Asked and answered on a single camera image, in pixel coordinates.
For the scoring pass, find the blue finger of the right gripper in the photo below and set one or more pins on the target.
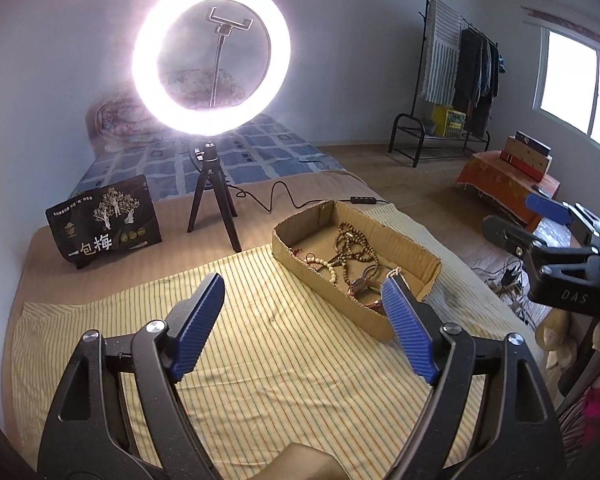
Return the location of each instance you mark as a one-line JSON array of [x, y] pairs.
[[530, 248], [550, 209]]

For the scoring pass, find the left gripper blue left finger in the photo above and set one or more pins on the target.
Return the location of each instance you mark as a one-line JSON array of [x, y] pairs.
[[88, 432]]

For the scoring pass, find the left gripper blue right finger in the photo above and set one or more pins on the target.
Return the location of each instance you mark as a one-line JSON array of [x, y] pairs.
[[516, 435]]

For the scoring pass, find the red strap wristwatch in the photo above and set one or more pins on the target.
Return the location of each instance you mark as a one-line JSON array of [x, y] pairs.
[[364, 288]]

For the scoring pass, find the power strip on floor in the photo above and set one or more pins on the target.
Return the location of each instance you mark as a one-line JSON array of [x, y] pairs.
[[510, 284]]

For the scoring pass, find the plush toy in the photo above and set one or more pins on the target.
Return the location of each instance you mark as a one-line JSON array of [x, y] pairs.
[[553, 336]]

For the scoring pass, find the boxes on low table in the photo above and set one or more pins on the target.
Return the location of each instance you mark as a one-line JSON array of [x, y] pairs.
[[528, 155]]

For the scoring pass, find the orange covered low table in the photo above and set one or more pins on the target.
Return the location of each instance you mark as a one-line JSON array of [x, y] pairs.
[[506, 185]]

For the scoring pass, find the black clothes rack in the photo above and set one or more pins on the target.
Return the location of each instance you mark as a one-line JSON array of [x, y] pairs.
[[412, 132]]

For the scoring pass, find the window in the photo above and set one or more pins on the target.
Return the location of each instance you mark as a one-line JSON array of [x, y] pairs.
[[568, 83]]

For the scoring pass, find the yellow box on rack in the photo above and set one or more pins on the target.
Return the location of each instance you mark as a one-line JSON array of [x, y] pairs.
[[450, 123]]

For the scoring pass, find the dark hanging clothes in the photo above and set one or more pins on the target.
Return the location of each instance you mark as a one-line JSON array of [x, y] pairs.
[[477, 80]]

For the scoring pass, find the yellow striped cloth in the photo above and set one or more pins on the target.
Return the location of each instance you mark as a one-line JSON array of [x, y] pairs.
[[280, 366]]

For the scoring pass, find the open cardboard box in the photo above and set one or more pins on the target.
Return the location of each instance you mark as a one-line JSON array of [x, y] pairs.
[[331, 244]]

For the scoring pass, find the black snack bag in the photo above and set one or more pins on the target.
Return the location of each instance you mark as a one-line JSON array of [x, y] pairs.
[[105, 221]]

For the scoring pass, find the striped hanging towel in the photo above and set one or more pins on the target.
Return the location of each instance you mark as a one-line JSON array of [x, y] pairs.
[[442, 50]]

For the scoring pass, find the folded floral quilt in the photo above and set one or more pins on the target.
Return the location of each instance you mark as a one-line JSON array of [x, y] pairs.
[[123, 121]]

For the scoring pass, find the phone holder clamp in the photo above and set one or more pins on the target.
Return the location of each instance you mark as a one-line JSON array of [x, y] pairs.
[[225, 26]]

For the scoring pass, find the bright ring light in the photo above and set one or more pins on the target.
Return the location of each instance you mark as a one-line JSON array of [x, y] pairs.
[[249, 67]]

